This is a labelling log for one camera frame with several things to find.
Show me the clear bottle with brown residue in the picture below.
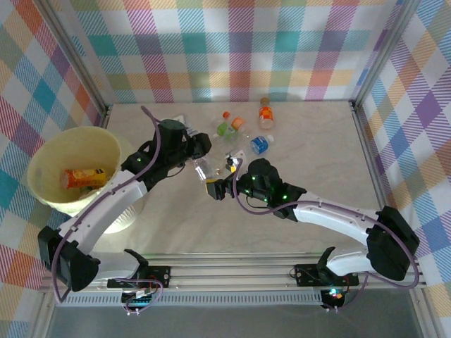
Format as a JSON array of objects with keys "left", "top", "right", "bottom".
[{"left": 194, "top": 157, "right": 228, "bottom": 183}]

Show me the blue label bottle white cap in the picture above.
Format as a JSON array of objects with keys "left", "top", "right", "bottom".
[{"left": 249, "top": 134, "right": 275, "bottom": 156}]

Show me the orange snack packet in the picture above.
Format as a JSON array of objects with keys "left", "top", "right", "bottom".
[{"left": 62, "top": 168, "right": 107, "bottom": 190}]

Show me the white ribbed bin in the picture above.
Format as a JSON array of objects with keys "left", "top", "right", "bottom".
[{"left": 84, "top": 202, "right": 144, "bottom": 235}]

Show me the pale yellow bin liner bag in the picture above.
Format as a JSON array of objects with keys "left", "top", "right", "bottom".
[{"left": 26, "top": 126, "right": 145, "bottom": 212}]

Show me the clear crumpled plastic bottle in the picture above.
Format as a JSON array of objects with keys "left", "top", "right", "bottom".
[{"left": 230, "top": 132, "right": 253, "bottom": 152}]

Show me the green label plastic bottle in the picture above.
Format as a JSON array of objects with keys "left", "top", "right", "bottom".
[{"left": 215, "top": 121, "right": 240, "bottom": 144}]

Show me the clear bottle orange cap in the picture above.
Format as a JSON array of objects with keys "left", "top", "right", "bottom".
[{"left": 230, "top": 116, "right": 253, "bottom": 137}]

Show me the clear bottle small red cap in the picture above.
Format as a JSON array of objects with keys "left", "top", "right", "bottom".
[{"left": 211, "top": 111, "right": 233, "bottom": 130}]

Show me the small orange label bottle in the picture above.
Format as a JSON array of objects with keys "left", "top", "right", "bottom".
[{"left": 259, "top": 97, "right": 276, "bottom": 130}]

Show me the plaid patterned backdrop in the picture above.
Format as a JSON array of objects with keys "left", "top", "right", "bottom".
[{"left": 0, "top": 0, "right": 451, "bottom": 338}]

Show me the right controller board with light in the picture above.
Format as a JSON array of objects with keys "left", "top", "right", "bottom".
[{"left": 321, "top": 287, "right": 345, "bottom": 304}]

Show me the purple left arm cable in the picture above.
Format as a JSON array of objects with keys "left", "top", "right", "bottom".
[{"left": 51, "top": 105, "right": 163, "bottom": 303}]

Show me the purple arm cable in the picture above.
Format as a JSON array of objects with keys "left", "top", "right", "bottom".
[
  {"left": 234, "top": 158, "right": 422, "bottom": 313},
  {"left": 51, "top": 105, "right": 163, "bottom": 303}
]

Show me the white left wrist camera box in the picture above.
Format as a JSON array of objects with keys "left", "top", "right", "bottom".
[{"left": 175, "top": 114, "right": 194, "bottom": 135}]

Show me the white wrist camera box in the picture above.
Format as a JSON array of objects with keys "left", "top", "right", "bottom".
[
  {"left": 224, "top": 149, "right": 247, "bottom": 174},
  {"left": 175, "top": 114, "right": 194, "bottom": 135}
]

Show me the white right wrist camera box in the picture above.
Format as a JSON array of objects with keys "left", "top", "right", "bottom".
[{"left": 224, "top": 149, "right": 247, "bottom": 174}]

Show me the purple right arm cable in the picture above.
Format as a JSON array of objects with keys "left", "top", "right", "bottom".
[{"left": 234, "top": 158, "right": 422, "bottom": 313}]

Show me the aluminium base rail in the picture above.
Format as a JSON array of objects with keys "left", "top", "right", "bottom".
[{"left": 72, "top": 251, "right": 426, "bottom": 292}]

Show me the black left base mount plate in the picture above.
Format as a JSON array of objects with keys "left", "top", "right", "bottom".
[{"left": 140, "top": 265, "right": 173, "bottom": 289}]

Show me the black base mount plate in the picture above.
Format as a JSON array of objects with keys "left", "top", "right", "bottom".
[
  {"left": 140, "top": 265, "right": 173, "bottom": 289},
  {"left": 293, "top": 263, "right": 360, "bottom": 288}
]

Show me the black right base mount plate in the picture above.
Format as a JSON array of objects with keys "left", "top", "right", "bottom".
[{"left": 293, "top": 263, "right": 360, "bottom": 288}]

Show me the right aluminium side rail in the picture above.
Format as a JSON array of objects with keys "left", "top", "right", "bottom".
[{"left": 350, "top": 100, "right": 438, "bottom": 338}]

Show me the grey slotted cable duct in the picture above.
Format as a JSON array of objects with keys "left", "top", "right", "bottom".
[{"left": 94, "top": 291, "right": 324, "bottom": 308}]

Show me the left aluminium frame post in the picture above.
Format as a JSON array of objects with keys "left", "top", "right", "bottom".
[{"left": 42, "top": 0, "right": 113, "bottom": 117}]

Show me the aluminium frame post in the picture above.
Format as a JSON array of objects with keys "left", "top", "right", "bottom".
[
  {"left": 42, "top": 0, "right": 113, "bottom": 117},
  {"left": 348, "top": 0, "right": 424, "bottom": 110}
]

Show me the left controller board with wires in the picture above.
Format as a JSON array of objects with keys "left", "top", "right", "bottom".
[{"left": 121, "top": 288, "right": 156, "bottom": 307}]

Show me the right aluminium frame post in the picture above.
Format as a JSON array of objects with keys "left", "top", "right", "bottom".
[{"left": 348, "top": 0, "right": 424, "bottom": 110}]

